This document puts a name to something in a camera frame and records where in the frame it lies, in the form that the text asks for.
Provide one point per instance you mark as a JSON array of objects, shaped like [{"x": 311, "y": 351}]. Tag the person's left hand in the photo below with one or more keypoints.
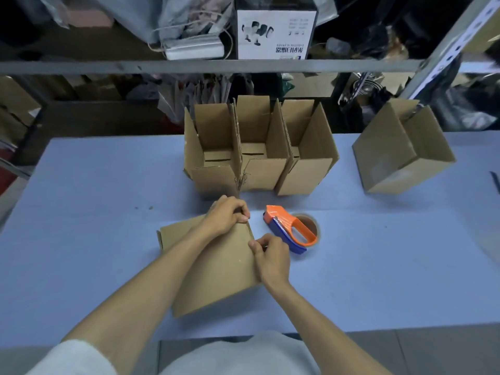
[{"x": 222, "y": 216}]

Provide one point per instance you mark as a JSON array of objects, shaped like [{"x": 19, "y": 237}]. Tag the person's right hand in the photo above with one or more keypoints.
[{"x": 273, "y": 265}]

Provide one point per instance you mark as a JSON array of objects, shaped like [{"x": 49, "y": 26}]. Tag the orange blue tape dispenser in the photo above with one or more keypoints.
[{"x": 285, "y": 226}]

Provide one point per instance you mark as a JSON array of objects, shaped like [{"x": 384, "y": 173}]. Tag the plain brown cardboard box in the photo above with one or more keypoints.
[{"x": 386, "y": 152}]

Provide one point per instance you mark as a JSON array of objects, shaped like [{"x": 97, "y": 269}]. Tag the large brown storage cardboard box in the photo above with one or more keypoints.
[{"x": 15, "y": 105}]

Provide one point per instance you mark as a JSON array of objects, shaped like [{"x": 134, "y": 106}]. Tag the person's right forearm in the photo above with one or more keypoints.
[{"x": 328, "y": 335}]

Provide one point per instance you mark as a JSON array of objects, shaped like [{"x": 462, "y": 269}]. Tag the person's left forearm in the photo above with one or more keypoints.
[{"x": 136, "y": 296}]

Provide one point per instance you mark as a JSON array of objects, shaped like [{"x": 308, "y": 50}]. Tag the person's white shirt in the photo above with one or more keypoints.
[{"x": 242, "y": 355}]

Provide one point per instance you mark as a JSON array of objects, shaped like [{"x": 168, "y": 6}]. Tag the bundle of grey paper bags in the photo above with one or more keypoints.
[{"x": 195, "y": 93}]

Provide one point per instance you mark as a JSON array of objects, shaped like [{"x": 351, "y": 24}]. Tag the dark green bag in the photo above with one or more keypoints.
[{"x": 273, "y": 83}]

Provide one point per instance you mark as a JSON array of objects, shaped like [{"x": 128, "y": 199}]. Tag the white glossy cabinet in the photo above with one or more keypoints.
[{"x": 136, "y": 363}]

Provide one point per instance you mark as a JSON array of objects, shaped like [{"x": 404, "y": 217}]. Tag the white power strip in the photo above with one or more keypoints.
[{"x": 193, "y": 48}]

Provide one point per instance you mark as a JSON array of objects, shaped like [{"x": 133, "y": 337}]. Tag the grey metal shelving rack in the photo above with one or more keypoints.
[{"x": 117, "y": 67}]

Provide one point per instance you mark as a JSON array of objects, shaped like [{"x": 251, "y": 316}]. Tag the white black printed box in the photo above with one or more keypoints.
[{"x": 273, "y": 35}]

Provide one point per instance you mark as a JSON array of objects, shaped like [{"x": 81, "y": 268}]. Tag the silver reflective roll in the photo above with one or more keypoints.
[{"x": 367, "y": 85}]

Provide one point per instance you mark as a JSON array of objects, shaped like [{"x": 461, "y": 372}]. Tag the pile of grey plastic mailers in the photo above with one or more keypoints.
[{"x": 156, "y": 11}]

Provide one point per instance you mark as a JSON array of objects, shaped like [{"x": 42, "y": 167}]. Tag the dark blue pen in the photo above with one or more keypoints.
[{"x": 496, "y": 182}]

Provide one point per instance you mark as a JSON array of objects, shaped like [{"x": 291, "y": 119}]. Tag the white perforated rack post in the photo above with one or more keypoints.
[{"x": 449, "y": 46}]

